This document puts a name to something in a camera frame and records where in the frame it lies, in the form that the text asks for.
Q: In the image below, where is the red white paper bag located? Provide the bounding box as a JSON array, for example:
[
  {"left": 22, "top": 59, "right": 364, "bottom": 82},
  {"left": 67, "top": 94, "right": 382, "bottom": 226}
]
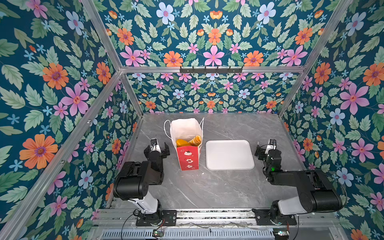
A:
[{"left": 164, "top": 118, "right": 204, "bottom": 171}]

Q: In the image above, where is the ridged spiral fake bread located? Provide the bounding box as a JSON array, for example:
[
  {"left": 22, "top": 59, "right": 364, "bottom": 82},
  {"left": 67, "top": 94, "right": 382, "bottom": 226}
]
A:
[{"left": 189, "top": 135, "right": 203, "bottom": 147}]

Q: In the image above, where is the round yellow fake bun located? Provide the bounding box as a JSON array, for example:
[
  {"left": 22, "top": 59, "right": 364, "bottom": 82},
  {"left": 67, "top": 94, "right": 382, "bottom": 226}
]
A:
[{"left": 176, "top": 139, "right": 191, "bottom": 148}]

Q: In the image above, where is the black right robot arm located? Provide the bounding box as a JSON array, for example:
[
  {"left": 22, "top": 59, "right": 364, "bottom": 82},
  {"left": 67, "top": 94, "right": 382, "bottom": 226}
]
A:
[{"left": 252, "top": 141, "right": 345, "bottom": 226}]

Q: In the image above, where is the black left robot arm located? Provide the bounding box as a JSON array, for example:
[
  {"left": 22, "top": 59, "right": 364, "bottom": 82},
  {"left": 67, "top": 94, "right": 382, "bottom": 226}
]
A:
[{"left": 113, "top": 139, "right": 170, "bottom": 215}]

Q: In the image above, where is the white rectangular tray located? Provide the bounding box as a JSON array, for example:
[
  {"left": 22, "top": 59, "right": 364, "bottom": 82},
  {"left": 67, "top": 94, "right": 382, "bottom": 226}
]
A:
[{"left": 206, "top": 140, "right": 255, "bottom": 171}]

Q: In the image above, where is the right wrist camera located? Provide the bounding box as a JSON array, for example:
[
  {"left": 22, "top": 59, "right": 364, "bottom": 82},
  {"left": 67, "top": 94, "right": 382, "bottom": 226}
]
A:
[{"left": 266, "top": 139, "right": 277, "bottom": 152}]

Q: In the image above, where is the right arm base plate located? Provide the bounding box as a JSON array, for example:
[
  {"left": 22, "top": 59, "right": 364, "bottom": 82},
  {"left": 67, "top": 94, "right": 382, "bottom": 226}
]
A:
[{"left": 252, "top": 209, "right": 298, "bottom": 226}]

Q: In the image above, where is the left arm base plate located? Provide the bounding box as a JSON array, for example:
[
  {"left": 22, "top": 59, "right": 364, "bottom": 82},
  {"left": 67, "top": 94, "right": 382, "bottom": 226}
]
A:
[{"left": 136, "top": 210, "right": 178, "bottom": 227}]

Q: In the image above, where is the white slotted cable duct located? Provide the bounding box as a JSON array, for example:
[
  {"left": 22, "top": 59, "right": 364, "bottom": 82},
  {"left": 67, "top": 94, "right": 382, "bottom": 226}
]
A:
[{"left": 101, "top": 229, "right": 275, "bottom": 240}]

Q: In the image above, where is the aluminium front rail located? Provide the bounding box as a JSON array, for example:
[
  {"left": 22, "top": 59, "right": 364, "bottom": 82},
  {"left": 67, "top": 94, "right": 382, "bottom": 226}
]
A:
[{"left": 93, "top": 208, "right": 341, "bottom": 228}]

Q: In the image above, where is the black wall hook rail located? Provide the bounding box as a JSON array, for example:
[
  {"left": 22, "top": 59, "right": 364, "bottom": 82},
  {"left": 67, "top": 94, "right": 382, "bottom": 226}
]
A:
[{"left": 179, "top": 66, "right": 243, "bottom": 74}]

